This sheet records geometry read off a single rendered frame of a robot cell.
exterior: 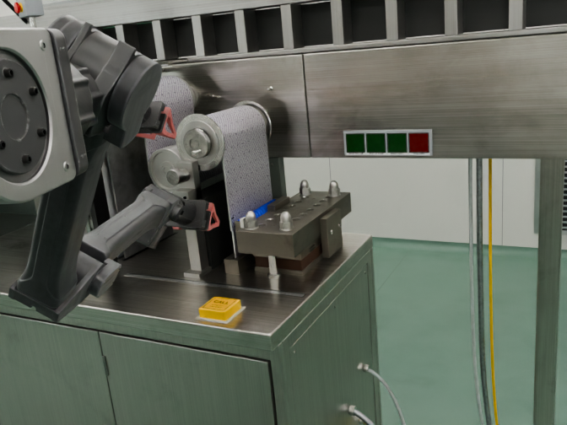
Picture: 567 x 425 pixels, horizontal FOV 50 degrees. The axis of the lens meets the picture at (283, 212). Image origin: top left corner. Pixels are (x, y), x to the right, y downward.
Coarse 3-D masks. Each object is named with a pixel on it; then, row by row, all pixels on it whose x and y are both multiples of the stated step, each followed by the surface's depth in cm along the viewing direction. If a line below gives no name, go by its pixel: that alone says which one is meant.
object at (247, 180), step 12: (240, 156) 160; (252, 156) 166; (264, 156) 172; (228, 168) 155; (240, 168) 161; (252, 168) 166; (264, 168) 172; (228, 180) 155; (240, 180) 161; (252, 180) 167; (264, 180) 173; (228, 192) 156; (240, 192) 161; (252, 192) 167; (264, 192) 173; (228, 204) 156; (240, 204) 162; (252, 204) 167; (240, 216) 162
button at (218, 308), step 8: (208, 304) 136; (216, 304) 136; (224, 304) 136; (232, 304) 135; (200, 312) 135; (208, 312) 134; (216, 312) 133; (224, 312) 132; (232, 312) 135; (224, 320) 133
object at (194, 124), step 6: (186, 126) 154; (192, 126) 153; (198, 126) 152; (204, 126) 152; (210, 126) 151; (210, 132) 151; (210, 138) 152; (216, 138) 151; (216, 144) 151; (216, 150) 152; (186, 156) 157; (210, 156) 153; (198, 162) 155; (204, 162) 155; (210, 162) 154
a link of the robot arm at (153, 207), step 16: (144, 192) 120; (160, 192) 124; (128, 208) 110; (144, 208) 113; (160, 208) 118; (112, 224) 102; (128, 224) 105; (144, 224) 111; (160, 224) 123; (96, 240) 94; (112, 240) 97; (128, 240) 105; (96, 256) 93; (112, 256) 99; (112, 272) 90; (96, 288) 88
